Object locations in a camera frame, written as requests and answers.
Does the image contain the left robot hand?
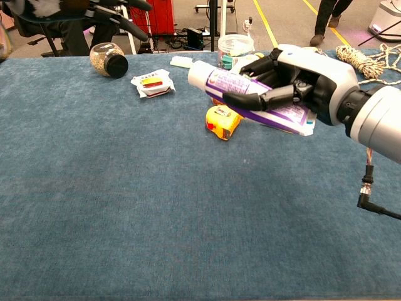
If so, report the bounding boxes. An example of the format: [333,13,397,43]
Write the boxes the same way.
[9,0,153,42]

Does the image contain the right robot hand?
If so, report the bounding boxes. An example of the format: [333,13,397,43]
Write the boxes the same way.
[222,43,360,126]

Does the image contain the purple white toothpaste tube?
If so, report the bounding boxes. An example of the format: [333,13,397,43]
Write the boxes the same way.
[187,60,316,137]

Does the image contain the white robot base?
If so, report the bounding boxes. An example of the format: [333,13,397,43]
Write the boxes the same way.
[367,0,401,43]

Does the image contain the white bottle yellow cap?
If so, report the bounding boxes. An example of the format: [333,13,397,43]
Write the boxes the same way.
[210,52,267,106]

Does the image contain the yellow razor blister pack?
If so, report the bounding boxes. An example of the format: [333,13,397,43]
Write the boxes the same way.
[302,46,328,57]

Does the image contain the person's white shoes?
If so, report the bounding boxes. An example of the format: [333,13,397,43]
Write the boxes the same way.
[46,17,118,57]

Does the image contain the black tripod stand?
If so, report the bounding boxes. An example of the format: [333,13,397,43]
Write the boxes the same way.
[210,0,219,53]
[39,23,60,58]

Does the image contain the black office chair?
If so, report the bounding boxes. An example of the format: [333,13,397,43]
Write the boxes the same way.
[12,12,76,58]

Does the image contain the walking person dark trousers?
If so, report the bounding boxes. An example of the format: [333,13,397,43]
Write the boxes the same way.
[309,0,355,47]

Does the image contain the glass jar black lid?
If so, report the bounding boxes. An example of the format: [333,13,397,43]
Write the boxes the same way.
[89,42,129,79]

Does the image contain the thin black rod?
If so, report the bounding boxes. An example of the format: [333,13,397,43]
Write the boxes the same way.
[358,21,401,47]

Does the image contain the red cabinet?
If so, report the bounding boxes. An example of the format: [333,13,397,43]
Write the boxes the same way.
[130,0,176,36]

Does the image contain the clear plastic jar white lid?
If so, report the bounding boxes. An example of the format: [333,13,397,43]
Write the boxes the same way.
[217,33,254,71]

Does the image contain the burger print snack packet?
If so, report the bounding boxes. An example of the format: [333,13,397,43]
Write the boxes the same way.
[130,68,177,99]

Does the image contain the yellow tape measure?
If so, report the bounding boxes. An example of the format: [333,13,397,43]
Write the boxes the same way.
[205,105,245,141]

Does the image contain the light green brush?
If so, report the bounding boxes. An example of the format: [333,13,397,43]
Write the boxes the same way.
[170,55,197,69]

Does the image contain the black box on floor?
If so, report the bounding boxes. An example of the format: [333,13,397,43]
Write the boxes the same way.
[187,27,204,50]

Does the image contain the black wheeled stand base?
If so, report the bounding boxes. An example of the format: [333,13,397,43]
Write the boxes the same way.
[194,3,236,14]

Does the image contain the blue table cloth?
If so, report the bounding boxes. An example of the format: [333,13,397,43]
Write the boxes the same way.
[0,49,401,301]

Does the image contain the beige rope bundle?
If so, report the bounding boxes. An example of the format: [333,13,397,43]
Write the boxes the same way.
[335,43,401,87]

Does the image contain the white slanted frame leg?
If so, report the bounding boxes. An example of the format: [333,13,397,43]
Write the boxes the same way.
[120,6,138,56]

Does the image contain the white upright post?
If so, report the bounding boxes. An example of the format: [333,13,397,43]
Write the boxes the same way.
[220,0,228,37]

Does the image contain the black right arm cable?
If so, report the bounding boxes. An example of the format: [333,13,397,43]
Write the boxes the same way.
[357,147,401,220]

